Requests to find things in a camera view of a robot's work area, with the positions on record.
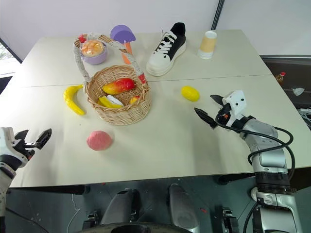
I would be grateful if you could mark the black upright pole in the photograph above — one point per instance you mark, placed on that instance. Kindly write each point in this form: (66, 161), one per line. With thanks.
(217, 14)

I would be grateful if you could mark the yellow oil bottle red cap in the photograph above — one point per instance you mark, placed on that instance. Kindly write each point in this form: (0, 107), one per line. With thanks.
(280, 78)

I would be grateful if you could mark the black and white sneaker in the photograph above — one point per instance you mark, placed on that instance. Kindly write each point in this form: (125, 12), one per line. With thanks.
(165, 58)

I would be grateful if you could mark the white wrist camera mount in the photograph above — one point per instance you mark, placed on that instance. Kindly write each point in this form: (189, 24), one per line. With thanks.
(236, 102)
(5, 140)

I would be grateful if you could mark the brown paper cup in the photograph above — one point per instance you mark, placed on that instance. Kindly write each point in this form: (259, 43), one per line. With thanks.
(207, 44)

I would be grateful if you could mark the black round base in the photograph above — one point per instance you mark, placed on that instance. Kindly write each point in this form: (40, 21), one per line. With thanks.
(136, 229)

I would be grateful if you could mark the half peeled toy banana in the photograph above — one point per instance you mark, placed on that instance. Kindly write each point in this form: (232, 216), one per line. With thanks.
(105, 102)

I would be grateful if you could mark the glossy orange toy bun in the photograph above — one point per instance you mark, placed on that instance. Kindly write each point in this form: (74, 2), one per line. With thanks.
(92, 48)

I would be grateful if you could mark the yellow toy lemon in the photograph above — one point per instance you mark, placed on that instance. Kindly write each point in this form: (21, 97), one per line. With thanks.
(190, 93)

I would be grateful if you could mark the yellow toy banana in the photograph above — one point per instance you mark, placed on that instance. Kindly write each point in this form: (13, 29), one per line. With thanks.
(70, 100)

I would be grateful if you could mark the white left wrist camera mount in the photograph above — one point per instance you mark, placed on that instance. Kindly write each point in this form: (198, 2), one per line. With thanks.
(5, 140)

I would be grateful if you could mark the red yellow toy mango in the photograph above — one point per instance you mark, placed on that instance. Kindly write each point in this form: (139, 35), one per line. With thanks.
(119, 86)

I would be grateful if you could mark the pink toy peach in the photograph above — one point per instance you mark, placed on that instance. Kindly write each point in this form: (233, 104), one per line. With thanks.
(99, 141)

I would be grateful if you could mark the grey rounded shape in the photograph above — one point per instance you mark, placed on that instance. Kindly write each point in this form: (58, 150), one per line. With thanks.
(121, 206)
(182, 206)

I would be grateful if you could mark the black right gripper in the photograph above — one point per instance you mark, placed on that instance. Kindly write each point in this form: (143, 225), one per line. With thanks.
(223, 117)

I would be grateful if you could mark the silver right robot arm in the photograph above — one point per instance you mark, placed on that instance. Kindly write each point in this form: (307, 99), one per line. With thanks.
(267, 137)

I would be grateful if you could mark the small red toy strawberry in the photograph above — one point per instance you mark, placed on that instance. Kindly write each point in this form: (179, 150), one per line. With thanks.
(82, 38)

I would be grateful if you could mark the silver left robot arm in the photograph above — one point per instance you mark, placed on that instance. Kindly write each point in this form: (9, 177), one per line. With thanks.
(3, 189)

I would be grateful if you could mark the purple bowl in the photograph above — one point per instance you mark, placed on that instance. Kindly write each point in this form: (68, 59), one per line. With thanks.
(97, 59)

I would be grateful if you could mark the crumpled white paper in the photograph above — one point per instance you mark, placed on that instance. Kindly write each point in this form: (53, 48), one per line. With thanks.
(298, 91)

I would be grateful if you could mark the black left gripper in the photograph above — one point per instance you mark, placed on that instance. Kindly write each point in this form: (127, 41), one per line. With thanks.
(26, 146)

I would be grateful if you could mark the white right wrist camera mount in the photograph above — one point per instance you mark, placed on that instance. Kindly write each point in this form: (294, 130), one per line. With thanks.
(236, 102)

